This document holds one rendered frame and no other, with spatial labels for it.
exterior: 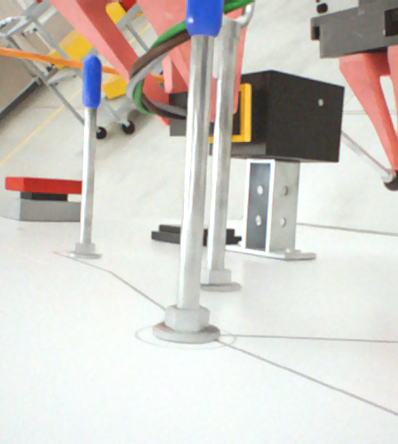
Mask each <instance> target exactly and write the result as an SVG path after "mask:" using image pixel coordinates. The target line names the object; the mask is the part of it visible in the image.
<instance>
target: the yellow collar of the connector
mask: <svg viewBox="0 0 398 444"><path fill-rule="evenodd" d="M239 91H240V135H233V136H232V142H239V141H251V84H248V85H247V83H245V85H239ZM209 142H213V136H209V139H208V143H209Z"/></svg>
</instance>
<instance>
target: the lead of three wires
mask: <svg viewBox="0 0 398 444"><path fill-rule="evenodd" d="M190 39H191V37H190V36H189V35H188V33H187V29H186V25H185V20H183V21H181V22H179V23H176V25H174V26H172V28H169V29H167V30H166V31H164V32H163V33H162V34H161V35H160V36H159V37H158V39H157V40H156V41H155V42H154V43H153V45H152V46H151V47H150V49H149V50H148V52H145V53H144V55H142V56H141V57H139V58H138V59H137V60H136V61H135V62H134V64H133V65H132V67H131V69H130V71H129V81H130V82H129V83H128V85H127V88H126V94H127V98H129V99H130V100H131V101H133V102H134V105H135V108H136V109H138V110H139V111H140V112H142V113H143V114H150V115H158V116H159V117H162V118H165V119H168V120H175V121H183V120H186V115H187V110H186V108H187V107H175V106H171V105H167V104H164V103H159V102H157V101H153V100H150V99H148V98H147V96H146V95H145V93H144V92H143V88H144V83H145V80H146V77H147V75H148V74H149V73H150V72H151V71H152V70H153V69H155V67H156V66H157V65H158V64H159V63H160V62H161V61H162V60H163V59H164V58H165V57H166V56H167V55H169V54H170V53H171V52H172V50H173V49H174V48H175V47H177V46H179V45H181V44H182V43H184V42H187V41H189V40H190Z"/></svg>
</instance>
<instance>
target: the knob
mask: <svg viewBox="0 0 398 444"><path fill-rule="evenodd" d="M394 170H395V178H394V179H393V180H392V181H391V182H388V183H386V182H383V185H384V186H385V187H386V189H388V190H390V191H393V193H394V192H395V191H398V170H396V169H394Z"/></svg>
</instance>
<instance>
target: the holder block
mask: <svg viewBox="0 0 398 444"><path fill-rule="evenodd" d="M245 83H247V85H248V84H251V92H254V93H262V95H261V111H260V126H259V136H251V141H239V142H232V151H231V158H233V159H241V160H247V159H282V160H297V161H300V163H338V162H340V149H341V135H342V123H343V101H344V96H345V86H343V85H339V84H335V83H332V82H326V81H321V82H320V80H316V79H314V80H313V78H309V77H306V76H301V75H295V74H291V73H287V72H283V71H279V70H275V69H265V70H264V71H258V72H252V73H246V74H241V79H240V82H239V85H245ZM318 100H322V101H323V105H321V106H318V105H317V101H318Z"/></svg>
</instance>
